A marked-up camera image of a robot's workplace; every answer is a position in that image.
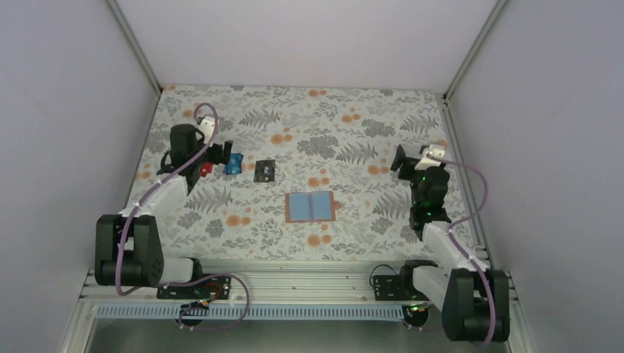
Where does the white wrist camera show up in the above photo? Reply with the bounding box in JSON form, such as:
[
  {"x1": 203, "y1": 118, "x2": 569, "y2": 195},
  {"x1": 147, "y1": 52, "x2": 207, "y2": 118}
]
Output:
[
  {"x1": 197, "y1": 115, "x2": 219, "y2": 140},
  {"x1": 423, "y1": 144, "x2": 446, "y2": 168}
]

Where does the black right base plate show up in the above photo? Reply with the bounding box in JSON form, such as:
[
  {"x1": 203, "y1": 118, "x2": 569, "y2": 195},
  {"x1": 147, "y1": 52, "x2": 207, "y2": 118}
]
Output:
[{"x1": 370, "y1": 275, "x2": 428, "y2": 302}]

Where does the blue credit card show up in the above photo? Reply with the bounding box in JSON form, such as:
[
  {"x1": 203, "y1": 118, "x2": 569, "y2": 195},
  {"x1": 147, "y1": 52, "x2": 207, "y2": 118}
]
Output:
[
  {"x1": 223, "y1": 157, "x2": 242, "y2": 175},
  {"x1": 227, "y1": 153, "x2": 244, "y2": 174}
]

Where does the floral patterned table mat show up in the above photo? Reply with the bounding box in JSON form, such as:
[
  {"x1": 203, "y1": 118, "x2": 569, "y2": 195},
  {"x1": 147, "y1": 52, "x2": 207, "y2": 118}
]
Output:
[{"x1": 130, "y1": 85, "x2": 447, "y2": 261}]

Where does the grey slotted cable duct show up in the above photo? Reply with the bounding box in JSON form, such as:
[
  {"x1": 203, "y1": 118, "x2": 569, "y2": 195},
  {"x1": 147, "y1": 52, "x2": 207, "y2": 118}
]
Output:
[{"x1": 94, "y1": 303, "x2": 404, "y2": 321}]

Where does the red VIP card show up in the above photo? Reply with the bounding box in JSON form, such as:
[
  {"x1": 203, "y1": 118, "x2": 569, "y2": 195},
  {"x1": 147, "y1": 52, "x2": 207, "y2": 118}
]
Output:
[{"x1": 199, "y1": 163, "x2": 213, "y2": 177}]

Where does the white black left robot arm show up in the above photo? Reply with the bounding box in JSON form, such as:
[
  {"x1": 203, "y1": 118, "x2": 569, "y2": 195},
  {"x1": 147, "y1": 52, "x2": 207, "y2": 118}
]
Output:
[{"x1": 94, "y1": 117, "x2": 233, "y2": 298}]

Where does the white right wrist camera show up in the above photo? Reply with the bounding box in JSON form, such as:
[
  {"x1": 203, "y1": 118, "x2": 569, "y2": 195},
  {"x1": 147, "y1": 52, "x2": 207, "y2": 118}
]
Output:
[{"x1": 423, "y1": 144, "x2": 446, "y2": 168}]

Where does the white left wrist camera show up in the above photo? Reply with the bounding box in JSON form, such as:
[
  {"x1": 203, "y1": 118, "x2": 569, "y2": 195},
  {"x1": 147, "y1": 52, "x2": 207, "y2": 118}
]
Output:
[{"x1": 197, "y1": 115, "x2": 219, "y2": 140}]

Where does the black VIP card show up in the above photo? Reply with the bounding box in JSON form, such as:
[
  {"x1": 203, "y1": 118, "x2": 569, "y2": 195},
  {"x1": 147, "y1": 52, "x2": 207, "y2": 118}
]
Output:
[
  {"x1": 255, "y1": 160, "x2": 275, "y2": 182},
  {"x1": 254, "y1": 160, "x2": 271, "y2": 182}
]

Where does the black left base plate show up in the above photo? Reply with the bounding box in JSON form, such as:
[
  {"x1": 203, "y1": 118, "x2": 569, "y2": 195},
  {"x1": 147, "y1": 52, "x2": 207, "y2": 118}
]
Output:
[{"x1": 157, "y1": 277, "x2": 231, "y2": 301}]

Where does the aluminium mounting rail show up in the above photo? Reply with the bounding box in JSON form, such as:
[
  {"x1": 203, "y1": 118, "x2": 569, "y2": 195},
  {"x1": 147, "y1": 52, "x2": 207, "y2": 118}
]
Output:
[{"x1": 79, "y1": 259, "x2": 403, "y2": 304}]

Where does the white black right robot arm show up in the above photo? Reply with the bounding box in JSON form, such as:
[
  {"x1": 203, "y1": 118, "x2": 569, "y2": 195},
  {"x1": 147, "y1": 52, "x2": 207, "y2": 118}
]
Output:
[{"x1": 390, "y1": 144, "x2": 511, "y2": 345}]

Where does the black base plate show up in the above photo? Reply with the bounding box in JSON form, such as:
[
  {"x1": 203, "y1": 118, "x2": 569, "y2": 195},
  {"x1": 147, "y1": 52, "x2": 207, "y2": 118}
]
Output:
[
  {"x1": 370, "y1": 275, "x2": 428, "y2": 302},
  {"x1": 157, "y1": 277, "x2": 231, "y2": 301}
]

